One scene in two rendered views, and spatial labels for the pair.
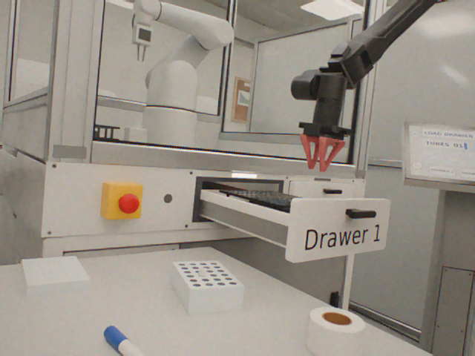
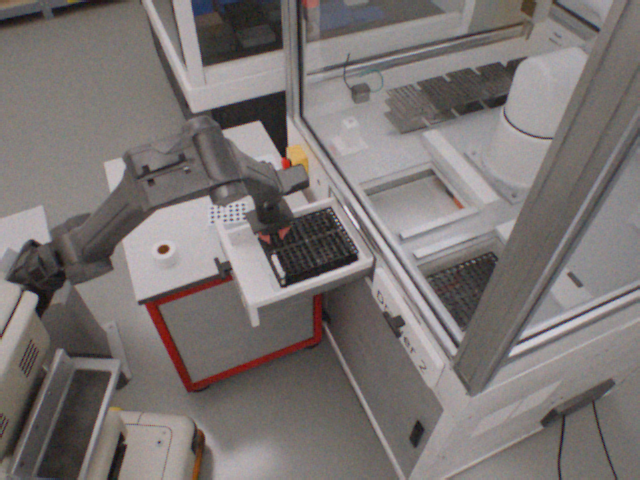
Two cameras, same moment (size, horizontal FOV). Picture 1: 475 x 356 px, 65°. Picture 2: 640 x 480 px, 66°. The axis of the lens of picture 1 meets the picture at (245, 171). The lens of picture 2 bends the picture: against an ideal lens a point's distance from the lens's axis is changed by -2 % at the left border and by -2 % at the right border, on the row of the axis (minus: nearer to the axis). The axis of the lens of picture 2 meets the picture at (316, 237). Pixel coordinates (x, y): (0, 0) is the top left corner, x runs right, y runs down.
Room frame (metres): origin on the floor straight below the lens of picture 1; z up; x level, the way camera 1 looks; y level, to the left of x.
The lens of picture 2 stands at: (1.12, -0.90, 1.94)
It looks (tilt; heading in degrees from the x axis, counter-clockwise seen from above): 50 degrees down; 105
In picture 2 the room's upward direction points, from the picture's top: straight up
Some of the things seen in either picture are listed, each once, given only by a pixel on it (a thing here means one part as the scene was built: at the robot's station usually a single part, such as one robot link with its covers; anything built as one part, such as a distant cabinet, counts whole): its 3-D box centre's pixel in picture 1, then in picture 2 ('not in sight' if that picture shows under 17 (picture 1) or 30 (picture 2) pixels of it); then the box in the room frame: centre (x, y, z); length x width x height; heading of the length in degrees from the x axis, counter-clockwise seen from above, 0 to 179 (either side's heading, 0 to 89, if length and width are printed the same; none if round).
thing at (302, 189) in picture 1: (322, 199); (404, 325); (1.17, -0.25, 0.87); 0.29 x 0.02 x 0.11; 128
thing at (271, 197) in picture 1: (274, 210); (307, 248); (0.88, -0.08, 0.87); 0.22 x 0.18 x 0.06; 38
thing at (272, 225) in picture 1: (272, 211); (310, 248); (0.88, -0.07, 0.86); 0.40 x 0.26 x 0.06; 38
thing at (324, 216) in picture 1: (344, 226); (236, 271); (0.72, -0.20, 0.87); 0.29 x 0.02 x 0.11; 128
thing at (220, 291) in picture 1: (205, 284); (228, 217); (0.59, 0.05, 0.78); 0.12 x 0.08 x 0.04; 23
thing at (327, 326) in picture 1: (335, 334); (165, 253); (0.46, -0.13, 0.78); 0.07 x 0.07 x 0.04
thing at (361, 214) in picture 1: (357, 213); (224, 267); (0.70, -0.22, 0.91); 0.07 x 0.04 x 0.01; 128
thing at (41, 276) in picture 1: (54, 273); (258, 167); (0.60, 0.30, 0.77); 0.13 x 0.09 x 0.02; 35
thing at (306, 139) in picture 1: (319, 149); (273, 228); (0.82, -0.16, 1.02); 0.07 x 0.07 x 0.09; 39
